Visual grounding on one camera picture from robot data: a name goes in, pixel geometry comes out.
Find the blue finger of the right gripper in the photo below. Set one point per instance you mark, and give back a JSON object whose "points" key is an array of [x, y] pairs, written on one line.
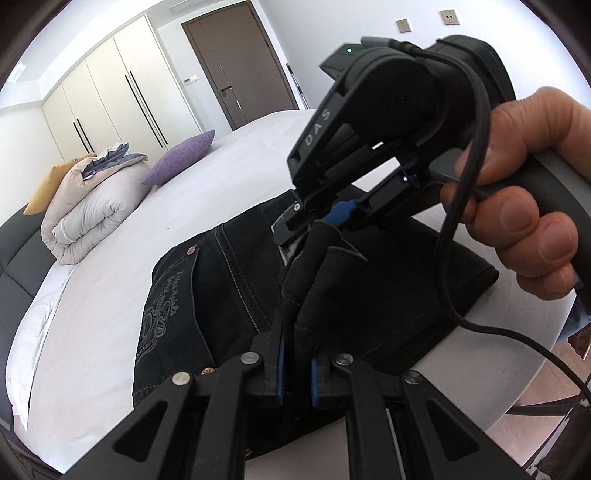
{"points": [[340, 213], [290, 224]]}

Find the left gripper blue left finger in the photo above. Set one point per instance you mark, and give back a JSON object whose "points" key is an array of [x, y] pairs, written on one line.
{"points": [[286, 370]]}

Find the person's right hand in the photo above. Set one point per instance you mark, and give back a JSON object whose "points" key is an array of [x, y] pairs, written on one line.
{"points": [[538, 248]]}

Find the beige wall socket near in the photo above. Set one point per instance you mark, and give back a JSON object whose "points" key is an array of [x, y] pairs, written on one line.
{"points": [[449, 17]]}

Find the beige wall socket far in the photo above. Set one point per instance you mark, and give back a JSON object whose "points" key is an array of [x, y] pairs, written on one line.
{"points": [[403, 26]]}

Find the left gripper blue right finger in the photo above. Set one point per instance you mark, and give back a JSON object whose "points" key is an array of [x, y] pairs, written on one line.
{"points": [[330, 302]]}

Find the white wardrobe with black handles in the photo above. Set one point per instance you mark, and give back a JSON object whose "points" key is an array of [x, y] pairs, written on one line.
{"points": [[123, 91]]}

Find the white light switch panel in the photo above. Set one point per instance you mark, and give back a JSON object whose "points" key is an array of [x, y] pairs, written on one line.
{"points": [[191, 80]]}

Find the white pillow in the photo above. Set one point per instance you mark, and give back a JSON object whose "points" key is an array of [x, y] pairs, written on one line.
{"points": [[29, 340]]}

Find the purple cushion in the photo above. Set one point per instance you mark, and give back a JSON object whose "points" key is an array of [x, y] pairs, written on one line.
{"points": [[179, 158]]}

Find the beige wall socket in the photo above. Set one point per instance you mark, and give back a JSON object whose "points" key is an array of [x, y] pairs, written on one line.
{"points": [[403, 26], [449, 17]]}

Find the folded beige grey duvet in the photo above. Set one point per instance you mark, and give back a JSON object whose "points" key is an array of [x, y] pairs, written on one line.
{"points": [[92, 201]]}

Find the mustard yellow cushion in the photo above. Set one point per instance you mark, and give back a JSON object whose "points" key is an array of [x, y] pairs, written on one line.
{"points": [[48, 187]]}

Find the brown wooden door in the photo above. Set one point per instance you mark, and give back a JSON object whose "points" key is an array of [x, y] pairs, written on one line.
{"points": [[240, 63]]}

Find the dark grey padded headboard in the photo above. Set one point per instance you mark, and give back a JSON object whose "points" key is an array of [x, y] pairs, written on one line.
{"points": [[25, 261]]}

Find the black denim pants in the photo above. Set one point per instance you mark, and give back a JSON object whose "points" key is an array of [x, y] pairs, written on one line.
{"points": [[368, 286]]}

